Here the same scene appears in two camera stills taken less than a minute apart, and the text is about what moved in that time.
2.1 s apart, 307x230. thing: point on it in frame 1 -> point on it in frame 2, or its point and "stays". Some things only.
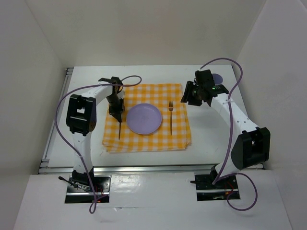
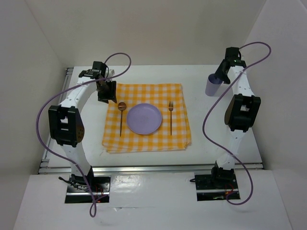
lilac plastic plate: [144, 119] stays
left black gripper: [116, 113] -> [111, 95]
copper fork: [171, 108] stays
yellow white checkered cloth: [173, 133] stays
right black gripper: [187, 96] -> [218, 73]
